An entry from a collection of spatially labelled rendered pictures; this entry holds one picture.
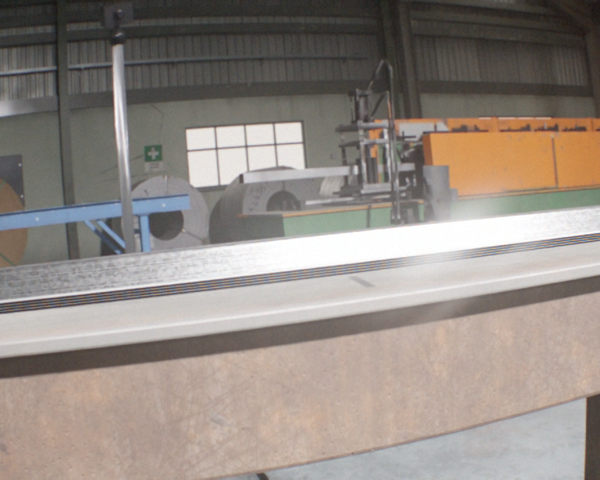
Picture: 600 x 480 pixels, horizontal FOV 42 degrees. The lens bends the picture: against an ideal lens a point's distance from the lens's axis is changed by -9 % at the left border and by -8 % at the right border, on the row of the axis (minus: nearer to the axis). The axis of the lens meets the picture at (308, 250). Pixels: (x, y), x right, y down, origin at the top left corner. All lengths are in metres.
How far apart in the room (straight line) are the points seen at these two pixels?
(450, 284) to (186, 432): 0.16
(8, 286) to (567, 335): 0.35
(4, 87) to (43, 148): 1.24
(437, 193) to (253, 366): 4.64
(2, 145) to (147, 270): 12.13
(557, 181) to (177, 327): 6.05
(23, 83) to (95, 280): 12.55
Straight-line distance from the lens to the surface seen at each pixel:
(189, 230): 11.01
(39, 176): 12.67
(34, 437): 0.42
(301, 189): 11.75
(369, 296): 0.43
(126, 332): 0.40
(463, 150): 5.82
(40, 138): 12.72
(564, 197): 6.40
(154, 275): 0.53
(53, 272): 0.53
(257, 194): 11.48
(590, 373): 0.53
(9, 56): 13.09
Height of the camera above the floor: 0.86
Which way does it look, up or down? 4 degrees down
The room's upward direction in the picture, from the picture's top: 5 degrees counter-clockwise
